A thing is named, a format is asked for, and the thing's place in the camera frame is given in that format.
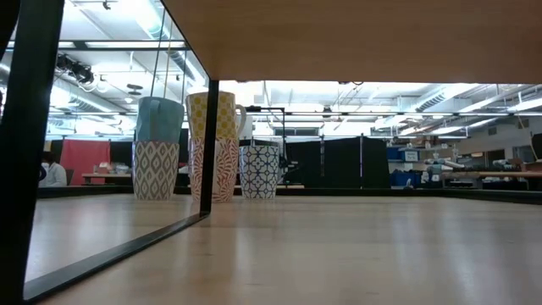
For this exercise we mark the grey diamond pattern mug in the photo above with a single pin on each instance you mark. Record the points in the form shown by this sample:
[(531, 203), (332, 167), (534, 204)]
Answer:
[(156, 169)]

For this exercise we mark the person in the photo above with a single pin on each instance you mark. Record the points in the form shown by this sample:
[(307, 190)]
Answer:
[(55, 174)]

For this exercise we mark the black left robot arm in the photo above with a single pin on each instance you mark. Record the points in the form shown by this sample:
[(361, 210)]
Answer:
[(6, 21)]

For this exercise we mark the wooden background table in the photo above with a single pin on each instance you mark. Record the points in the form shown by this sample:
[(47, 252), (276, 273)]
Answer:
[(106, 175), (292, 186)]

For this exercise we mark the plain blue mug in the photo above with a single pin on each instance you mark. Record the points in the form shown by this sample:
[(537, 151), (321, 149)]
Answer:
[(160, 120)]

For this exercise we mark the yellow dotted white mug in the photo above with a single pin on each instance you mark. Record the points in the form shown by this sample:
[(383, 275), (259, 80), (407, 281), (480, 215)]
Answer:
[(197, 114)]

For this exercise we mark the black monitor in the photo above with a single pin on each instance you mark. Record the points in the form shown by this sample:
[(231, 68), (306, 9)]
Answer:
[(184, 148)]

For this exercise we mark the red leaf pattern mug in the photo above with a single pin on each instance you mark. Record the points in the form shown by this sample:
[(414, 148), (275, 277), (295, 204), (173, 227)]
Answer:
[(197, 169)]

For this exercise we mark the long wooden workbench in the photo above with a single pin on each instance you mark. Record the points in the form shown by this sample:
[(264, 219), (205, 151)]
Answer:
[(491, 174)]

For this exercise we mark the black partition panel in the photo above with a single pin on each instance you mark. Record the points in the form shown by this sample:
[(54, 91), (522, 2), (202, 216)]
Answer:
[(304, 163), (342, 163), (376, 163)]

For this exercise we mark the blue tile pattern mug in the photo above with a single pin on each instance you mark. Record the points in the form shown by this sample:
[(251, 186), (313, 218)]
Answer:
[(259, 171)]

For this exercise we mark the blue storage bin with label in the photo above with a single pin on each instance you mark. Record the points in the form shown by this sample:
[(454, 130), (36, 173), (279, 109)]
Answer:
[(402, 153)]

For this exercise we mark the grey overhead frame bar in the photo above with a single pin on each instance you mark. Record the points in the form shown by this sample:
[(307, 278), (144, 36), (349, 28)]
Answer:
[(127, 48)]

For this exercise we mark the white cylindrical tank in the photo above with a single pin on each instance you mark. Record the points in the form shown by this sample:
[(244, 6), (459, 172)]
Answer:
[(250, 129)]

